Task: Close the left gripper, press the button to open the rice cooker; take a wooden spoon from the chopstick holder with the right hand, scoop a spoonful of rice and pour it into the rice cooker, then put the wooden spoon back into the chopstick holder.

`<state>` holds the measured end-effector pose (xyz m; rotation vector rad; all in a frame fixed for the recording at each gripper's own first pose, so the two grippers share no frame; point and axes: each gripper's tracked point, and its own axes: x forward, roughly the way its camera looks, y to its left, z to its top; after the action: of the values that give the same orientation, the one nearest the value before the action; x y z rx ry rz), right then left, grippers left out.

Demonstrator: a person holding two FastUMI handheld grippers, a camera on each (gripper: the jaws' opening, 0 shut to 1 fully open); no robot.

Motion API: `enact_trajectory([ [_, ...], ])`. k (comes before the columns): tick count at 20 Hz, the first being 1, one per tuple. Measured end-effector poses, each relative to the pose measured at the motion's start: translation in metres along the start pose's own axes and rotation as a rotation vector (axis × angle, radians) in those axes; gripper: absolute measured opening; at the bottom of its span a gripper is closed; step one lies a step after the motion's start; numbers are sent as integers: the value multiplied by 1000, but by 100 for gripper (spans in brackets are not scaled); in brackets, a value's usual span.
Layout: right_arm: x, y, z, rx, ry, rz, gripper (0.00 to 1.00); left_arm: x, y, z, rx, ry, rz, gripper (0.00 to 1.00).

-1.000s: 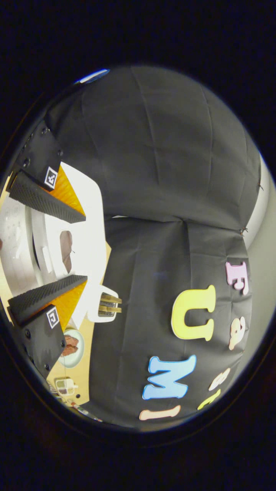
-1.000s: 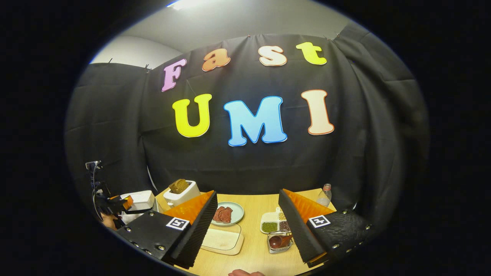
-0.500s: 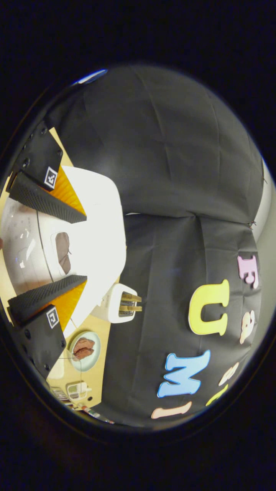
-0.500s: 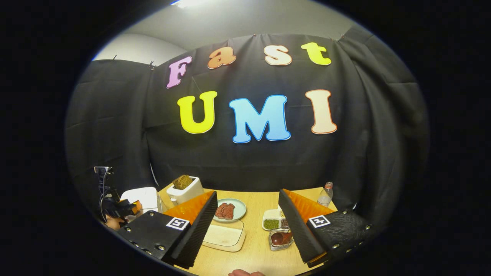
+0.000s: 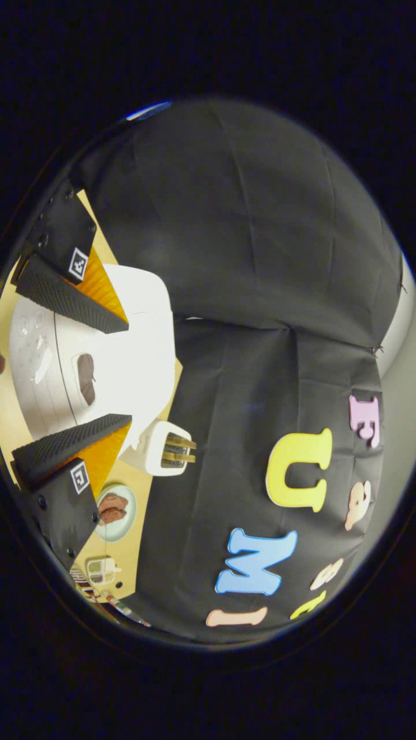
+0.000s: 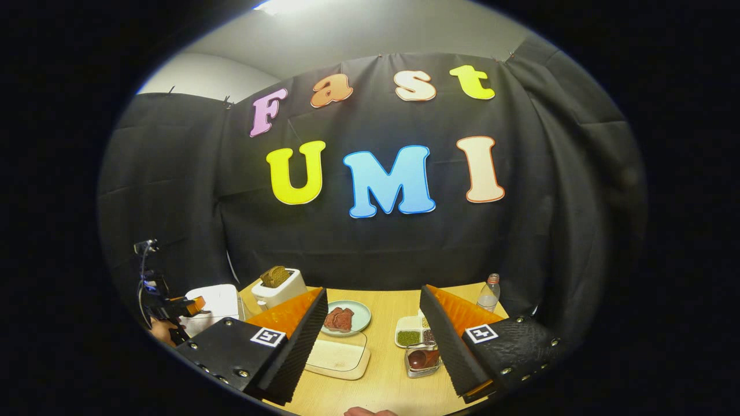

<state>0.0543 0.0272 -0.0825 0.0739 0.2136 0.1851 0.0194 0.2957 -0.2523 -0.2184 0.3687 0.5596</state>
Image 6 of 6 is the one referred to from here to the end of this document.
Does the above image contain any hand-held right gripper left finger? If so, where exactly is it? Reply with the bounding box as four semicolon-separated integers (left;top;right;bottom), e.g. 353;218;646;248
173;287;328;406

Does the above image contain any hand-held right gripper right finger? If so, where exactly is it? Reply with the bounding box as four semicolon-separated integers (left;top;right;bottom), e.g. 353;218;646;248
420;284;560;404

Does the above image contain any brown wooden spoon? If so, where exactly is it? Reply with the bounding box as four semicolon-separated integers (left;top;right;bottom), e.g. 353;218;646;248
408;348;441;371

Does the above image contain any metal wire chopstick holder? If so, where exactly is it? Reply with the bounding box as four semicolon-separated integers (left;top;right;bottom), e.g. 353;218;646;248
404;340;443;380

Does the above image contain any clear rice container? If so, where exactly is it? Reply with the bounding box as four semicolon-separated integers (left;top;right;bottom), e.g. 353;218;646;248
304;331;371;381

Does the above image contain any white divided dish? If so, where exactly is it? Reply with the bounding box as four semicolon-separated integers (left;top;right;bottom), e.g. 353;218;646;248
395;309;438;349

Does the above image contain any white toaster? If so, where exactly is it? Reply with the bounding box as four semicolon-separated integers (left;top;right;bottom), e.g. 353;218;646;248
251;268;308;311

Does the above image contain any clear plastic water bottle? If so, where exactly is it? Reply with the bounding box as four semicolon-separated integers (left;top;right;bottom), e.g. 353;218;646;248
476;273;501;313

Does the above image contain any pale green plate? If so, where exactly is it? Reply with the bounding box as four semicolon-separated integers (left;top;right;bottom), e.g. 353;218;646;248
319;300;372;337

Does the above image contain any brown bread slice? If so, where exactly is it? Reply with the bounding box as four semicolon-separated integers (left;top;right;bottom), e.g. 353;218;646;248
260;266;292;288

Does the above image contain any black backdrop cloth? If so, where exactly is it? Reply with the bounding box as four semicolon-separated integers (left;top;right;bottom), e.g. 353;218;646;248
97;35;648;347

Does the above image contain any ceiling light panel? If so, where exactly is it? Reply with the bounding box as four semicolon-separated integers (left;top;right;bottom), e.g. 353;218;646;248
254;0;316;16

